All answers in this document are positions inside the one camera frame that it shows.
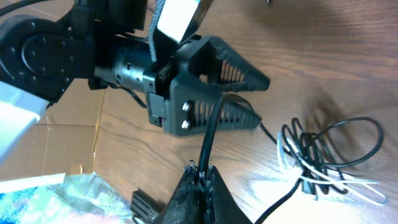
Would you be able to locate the cardboard box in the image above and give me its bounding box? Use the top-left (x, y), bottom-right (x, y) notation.
top-left (0, 0), bottom-right (106, 182)

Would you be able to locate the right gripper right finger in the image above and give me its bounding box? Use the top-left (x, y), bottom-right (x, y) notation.
top-left (206, 166), bottom-right (252, 224)

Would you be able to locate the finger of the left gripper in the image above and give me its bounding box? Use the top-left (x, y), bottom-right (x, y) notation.
top-left (162, 74), bottom-right (262, 137)
top-left (180, 35), bottom-right (271, 92)

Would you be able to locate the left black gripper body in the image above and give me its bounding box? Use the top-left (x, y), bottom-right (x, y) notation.
top-left (111, 34), bottom-right (212, 128)

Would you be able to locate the white usb cable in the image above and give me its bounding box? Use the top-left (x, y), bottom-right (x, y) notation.
top-left (276, 131), bottom-right (389, 207)

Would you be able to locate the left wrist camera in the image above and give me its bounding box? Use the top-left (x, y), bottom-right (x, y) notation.
top-left (147, 0), bottom-right (213, 62)

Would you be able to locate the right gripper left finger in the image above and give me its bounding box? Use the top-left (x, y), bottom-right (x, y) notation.
top-left (152, 164), bottom-right (203, 224)

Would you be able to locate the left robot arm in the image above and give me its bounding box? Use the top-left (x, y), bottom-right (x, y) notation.
top-left (1, 0), bottom-right (270, 157)

